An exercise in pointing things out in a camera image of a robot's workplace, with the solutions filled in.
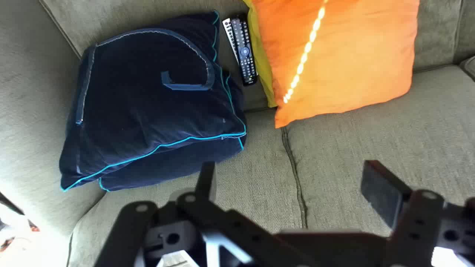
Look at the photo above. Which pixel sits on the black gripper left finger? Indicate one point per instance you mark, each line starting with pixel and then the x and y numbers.
pixel 205 180

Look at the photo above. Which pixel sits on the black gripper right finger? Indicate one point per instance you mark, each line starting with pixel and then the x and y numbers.
pixel 384 190

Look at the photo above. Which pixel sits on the navy pillow with teal piping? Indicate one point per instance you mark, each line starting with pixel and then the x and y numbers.
pixel 149 109

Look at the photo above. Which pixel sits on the orange pillow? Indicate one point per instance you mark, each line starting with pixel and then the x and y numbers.
pixel 347 60

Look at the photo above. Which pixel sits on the grey-brown fabric sofa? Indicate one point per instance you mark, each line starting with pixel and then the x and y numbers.
pixel 387 149

